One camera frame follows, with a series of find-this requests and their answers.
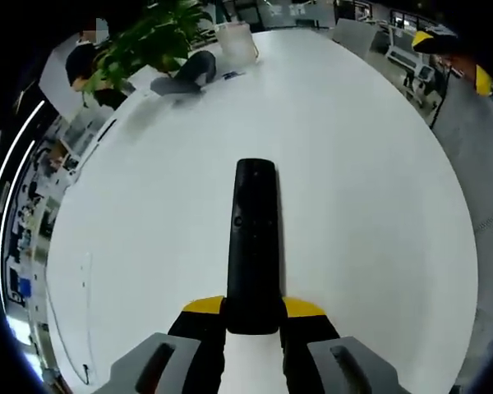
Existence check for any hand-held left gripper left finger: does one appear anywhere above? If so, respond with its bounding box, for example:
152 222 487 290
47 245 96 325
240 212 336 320
94 294 228 394

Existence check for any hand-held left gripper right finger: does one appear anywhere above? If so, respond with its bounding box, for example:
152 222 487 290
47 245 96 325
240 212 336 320
279 295 400 394

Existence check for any black remote control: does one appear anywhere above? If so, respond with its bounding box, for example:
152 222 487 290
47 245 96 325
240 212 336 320
226 158 281 336

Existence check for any white office chair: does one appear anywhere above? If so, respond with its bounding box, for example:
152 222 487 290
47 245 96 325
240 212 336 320
384 24 440 110

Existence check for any white translucent container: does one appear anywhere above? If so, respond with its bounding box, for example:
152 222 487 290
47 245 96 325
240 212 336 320
217 22 260 65

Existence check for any ceiling light strip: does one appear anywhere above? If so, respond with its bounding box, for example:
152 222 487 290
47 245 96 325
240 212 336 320
0 100 46 247
0 139 36 313

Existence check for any green potted plant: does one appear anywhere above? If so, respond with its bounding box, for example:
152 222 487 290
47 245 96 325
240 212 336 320
80 0 214 108

